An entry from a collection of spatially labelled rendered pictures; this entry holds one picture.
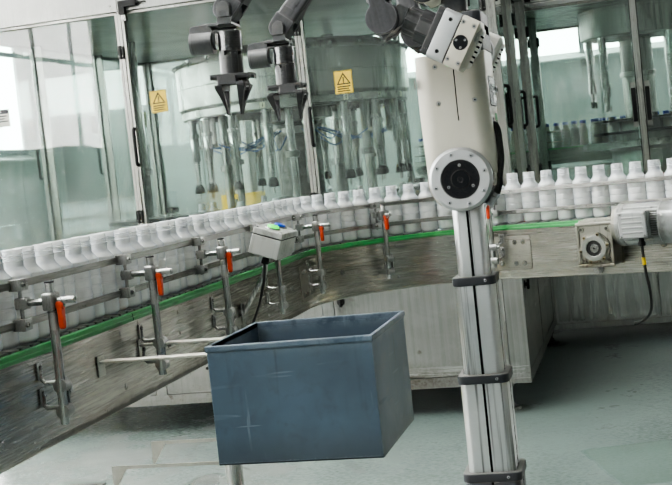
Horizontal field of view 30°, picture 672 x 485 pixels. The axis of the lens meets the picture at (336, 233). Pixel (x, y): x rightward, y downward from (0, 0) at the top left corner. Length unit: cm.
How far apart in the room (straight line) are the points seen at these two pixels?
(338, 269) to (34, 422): 203
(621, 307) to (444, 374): 207
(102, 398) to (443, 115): 116
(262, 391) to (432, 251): 203
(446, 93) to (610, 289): 484
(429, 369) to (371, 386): 384
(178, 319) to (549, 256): 165
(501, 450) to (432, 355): 284
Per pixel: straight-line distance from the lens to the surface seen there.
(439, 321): 601
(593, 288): 784
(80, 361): 236
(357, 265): 413
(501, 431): 322
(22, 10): 663
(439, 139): 311
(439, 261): 423
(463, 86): 310
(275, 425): 228
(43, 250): 236
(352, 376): 223
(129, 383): 256
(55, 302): 216
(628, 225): 386
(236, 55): 308
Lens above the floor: 125
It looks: 3 degrees down
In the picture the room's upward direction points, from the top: 6 degrees counter-clockwise
